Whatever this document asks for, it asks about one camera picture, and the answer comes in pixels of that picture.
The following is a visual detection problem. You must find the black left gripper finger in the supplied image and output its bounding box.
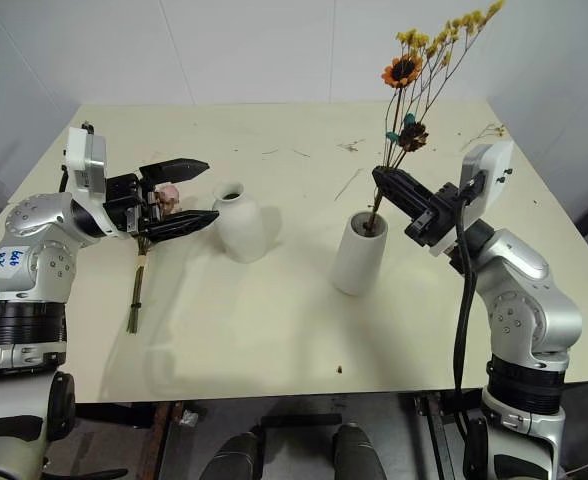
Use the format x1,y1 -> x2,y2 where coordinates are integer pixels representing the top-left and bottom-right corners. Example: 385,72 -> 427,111
139,209 -> 221,246
138,157 -> 211,189

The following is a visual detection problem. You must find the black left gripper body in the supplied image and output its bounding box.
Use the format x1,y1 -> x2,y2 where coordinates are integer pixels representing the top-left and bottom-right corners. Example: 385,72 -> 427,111
102,172 -> 163,237

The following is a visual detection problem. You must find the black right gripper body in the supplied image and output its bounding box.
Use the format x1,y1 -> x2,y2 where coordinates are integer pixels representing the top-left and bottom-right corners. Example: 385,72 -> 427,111
404,183 -> 469,250

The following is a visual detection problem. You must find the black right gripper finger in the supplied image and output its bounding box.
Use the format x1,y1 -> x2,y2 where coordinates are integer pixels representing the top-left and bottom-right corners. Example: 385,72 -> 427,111
375,179 -> 427,225
371,166 -> 439,210

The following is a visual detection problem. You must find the pink flower bouquet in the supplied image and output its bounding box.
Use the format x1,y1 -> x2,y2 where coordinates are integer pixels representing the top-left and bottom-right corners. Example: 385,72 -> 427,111
125,183 -> 182,335

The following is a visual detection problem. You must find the yellow sunflower bouquet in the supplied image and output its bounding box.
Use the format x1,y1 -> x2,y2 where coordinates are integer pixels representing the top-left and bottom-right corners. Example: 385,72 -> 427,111
362,0 -> 507,234

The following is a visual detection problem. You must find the dried yellow flower twig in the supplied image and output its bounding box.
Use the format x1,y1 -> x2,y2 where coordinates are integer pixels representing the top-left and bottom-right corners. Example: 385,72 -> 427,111
460,121 -> 508,152

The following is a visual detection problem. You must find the thin dried stem piece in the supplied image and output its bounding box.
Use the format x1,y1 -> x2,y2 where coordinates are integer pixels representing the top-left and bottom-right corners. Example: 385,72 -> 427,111
333,167 -> 366,202

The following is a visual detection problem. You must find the round white ceramic vase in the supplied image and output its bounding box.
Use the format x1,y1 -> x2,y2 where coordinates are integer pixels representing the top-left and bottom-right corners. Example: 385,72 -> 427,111
211,180 -> 269,264

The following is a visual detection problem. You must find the cylindrical white vase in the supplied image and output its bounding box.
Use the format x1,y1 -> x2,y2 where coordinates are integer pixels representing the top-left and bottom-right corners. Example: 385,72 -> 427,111
329,210 -> 389,297

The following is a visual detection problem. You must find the dark rounded shape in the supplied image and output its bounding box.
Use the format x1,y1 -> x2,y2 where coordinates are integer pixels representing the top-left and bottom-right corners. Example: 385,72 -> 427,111
201,430 -> 266,480
330,422 -> 376,480

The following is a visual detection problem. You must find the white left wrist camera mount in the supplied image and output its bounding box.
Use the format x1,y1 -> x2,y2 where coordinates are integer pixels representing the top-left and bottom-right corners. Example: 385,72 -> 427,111
62,126 -> 109,207

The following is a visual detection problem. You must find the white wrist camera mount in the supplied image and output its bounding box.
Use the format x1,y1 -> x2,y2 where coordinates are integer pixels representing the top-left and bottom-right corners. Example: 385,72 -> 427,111
429,139 -> 516,259
62,126 -> 109,207

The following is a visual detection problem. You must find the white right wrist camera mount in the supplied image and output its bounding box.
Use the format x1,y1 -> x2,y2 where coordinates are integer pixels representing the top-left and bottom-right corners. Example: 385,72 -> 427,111
429,139 -> 516,259

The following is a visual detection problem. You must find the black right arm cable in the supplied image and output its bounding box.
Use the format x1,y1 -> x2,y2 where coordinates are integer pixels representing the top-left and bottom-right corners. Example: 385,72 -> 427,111
451,171 -> 491,480

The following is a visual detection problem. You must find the black table frame bar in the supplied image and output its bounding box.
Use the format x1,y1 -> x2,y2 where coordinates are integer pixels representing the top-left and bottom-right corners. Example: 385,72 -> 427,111
412,389 -> 483,417
75,399 -> 156,430

